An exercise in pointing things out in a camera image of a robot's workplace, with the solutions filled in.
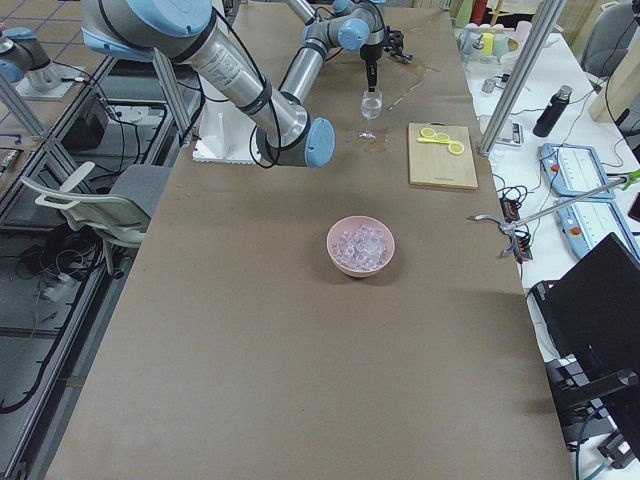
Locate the pink bowl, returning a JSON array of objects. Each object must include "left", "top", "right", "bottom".
[{"left": 326, "top": 216, "right": 395, "bottom": 278}]

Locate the aluminium frame post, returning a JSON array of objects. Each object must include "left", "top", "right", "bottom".
[{"left": 478, "top": 0, "right": 566, "bottom": 157}]

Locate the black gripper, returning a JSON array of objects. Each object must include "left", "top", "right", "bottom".
[{"left": 359, "top": 44, "right": 383, "bottom": 91}]

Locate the black monitor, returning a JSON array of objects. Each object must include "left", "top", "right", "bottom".
[{"left": 532, "top": 233, "right": 639, "bottom": 452}]

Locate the grey office chair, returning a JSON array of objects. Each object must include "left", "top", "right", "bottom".
[{"left": 580, "top": 3, "right": 639, "bottom": 78}]

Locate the lemon slice far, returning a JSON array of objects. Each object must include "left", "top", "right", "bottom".
[{"left": 447, "top": 142, "right": 465, "bottom": 155}]

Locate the clear wine glass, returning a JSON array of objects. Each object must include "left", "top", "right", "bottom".
[{"left": 359, "top": 90, "right": 383, "bottom": 141}]

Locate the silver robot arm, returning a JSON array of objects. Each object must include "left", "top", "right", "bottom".
[
  {"left": 284, "top": 0, "right": 354, "bottom": 26},
  {"left": 81, "top": 1, "right": 387, "bottom": 168}
]

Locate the blue teach pendant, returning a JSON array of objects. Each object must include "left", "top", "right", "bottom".
[
  {"left": 538, "top": 143, "right": 609, "bottom": 197},
  {"left": 556, "top": 199, "right": 639, "bottom": 259}
]

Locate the lemon slice near handle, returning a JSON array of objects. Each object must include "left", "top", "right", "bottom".
[{"left": 420, "top": 127, "right": 437, "bottom": 139}]

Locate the bamboo cutting board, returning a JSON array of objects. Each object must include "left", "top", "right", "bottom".
[{"left": 407, "top": 123, "right": 478, "bottom": 190}]

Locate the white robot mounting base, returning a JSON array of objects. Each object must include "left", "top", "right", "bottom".
[{"left": 193, "top": 100, "right": 260, "bottom": 165}]

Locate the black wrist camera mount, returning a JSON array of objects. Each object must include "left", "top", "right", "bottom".
[{"left": 383, "top": 27, "right": 404, "bottom": 56}]

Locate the metal reacher grabber tool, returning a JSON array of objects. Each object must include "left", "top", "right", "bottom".
[{"left": 467, "top": 170, "right": 639, "bottom": 263}]

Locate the blue teach pendant far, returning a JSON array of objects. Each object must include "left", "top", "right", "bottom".
[{"left": 538, "top": 143, "right": 609, "bottom": 197}]

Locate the clear ice cubes pile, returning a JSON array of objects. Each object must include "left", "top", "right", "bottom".
[{"left": 329, "top": 225, "right": 391, "bottom": 273}]

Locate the black water bottle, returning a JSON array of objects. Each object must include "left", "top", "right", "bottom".
[{"left": 533, "top": 85, "right": 573, "bottom": 138}]

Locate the yellow plastic knife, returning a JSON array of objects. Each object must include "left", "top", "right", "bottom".
[{"left": 416, "top": 137, "right": 451, "bottom": 145}]

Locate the blue teach pendant near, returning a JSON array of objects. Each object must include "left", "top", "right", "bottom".
[{"left": 556, "top": 199, "right": 639, "bottom": 259}]

